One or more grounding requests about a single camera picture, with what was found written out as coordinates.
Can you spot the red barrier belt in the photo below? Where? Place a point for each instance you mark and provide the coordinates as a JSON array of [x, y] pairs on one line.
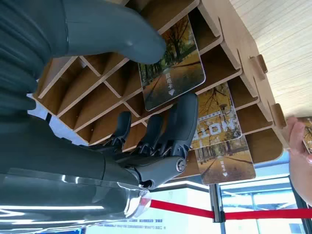
[[183, 208]]

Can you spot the right arm ribbed grey sleeve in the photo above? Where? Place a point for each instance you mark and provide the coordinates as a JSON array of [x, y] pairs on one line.
[[19, 48]]

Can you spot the yellow autumn tree card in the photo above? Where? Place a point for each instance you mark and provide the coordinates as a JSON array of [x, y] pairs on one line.
[[217, 119]]

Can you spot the black window frame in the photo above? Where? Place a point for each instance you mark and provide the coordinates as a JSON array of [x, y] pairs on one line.
[[301, 206]]

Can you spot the wooden card rack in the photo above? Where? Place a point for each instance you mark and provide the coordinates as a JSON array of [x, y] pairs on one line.
[[243, 55]]

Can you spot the black handrail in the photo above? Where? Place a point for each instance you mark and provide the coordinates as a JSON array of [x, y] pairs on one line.
[[185, 185]]

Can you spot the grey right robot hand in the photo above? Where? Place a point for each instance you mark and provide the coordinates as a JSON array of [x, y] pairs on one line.
[[60, 161]]

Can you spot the silver stanchion post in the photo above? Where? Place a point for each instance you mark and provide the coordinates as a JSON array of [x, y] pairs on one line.
[[215, 200]]

